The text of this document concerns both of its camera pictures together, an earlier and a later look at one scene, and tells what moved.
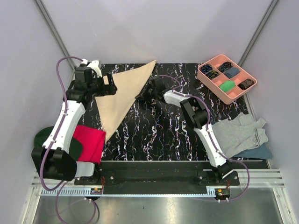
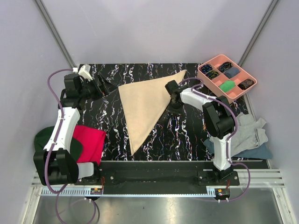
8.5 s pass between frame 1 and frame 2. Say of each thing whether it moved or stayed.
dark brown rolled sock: stayed
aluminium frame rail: stayed
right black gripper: moved
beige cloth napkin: moved
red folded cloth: stayed
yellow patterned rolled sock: stayed
